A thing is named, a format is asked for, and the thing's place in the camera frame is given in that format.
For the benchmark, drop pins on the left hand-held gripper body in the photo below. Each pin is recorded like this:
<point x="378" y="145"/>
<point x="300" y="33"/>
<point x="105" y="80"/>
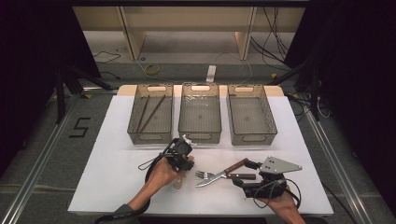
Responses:
<point x="177" y="151"/>

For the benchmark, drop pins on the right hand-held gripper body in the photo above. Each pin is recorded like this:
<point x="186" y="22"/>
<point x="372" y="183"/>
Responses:
<point x="275" y="165"/>

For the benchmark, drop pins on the smoky clear plastic bin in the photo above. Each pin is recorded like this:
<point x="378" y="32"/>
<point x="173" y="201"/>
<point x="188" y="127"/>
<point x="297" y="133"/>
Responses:
<point x="155" y="138"/>
<point x="250" y="118"/>
<point x="199" y="118"/>

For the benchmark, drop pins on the brown wooden chopstick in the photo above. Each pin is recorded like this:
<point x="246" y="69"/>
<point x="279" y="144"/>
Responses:
<point x="153" y="112"/>
<point x="143" y="113"/>

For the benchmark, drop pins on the person's left hand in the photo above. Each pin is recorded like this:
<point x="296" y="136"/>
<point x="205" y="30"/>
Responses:
<point x="163" y="177"/>

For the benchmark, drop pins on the person's right hand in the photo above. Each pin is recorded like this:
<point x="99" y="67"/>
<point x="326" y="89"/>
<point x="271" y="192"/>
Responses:
<point x="283" y="203"/>

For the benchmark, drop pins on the yellow coil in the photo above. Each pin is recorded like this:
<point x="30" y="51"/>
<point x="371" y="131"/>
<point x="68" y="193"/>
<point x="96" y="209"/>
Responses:
<point x="152" y="73"/>

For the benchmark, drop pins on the black metal stand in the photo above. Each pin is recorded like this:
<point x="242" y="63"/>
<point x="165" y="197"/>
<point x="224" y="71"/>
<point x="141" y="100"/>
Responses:
<point x="315" y="93"/>
<point x="59" y="93"/>

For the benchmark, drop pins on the white power strip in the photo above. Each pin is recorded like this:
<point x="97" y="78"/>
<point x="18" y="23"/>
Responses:
<point x="211" y="74"/>

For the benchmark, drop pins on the black curtain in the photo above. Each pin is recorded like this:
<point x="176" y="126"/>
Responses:
<point x="358" y="62"/>
<point x="31" y="46"/>

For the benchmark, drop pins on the beige cabinet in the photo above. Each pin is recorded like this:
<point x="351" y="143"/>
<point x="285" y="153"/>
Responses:
<point x="186" y="18"/>

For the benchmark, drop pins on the aluminium floor rail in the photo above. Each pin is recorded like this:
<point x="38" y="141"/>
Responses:
<point x="336" y="168"/>
<point x="31" y="183"/>

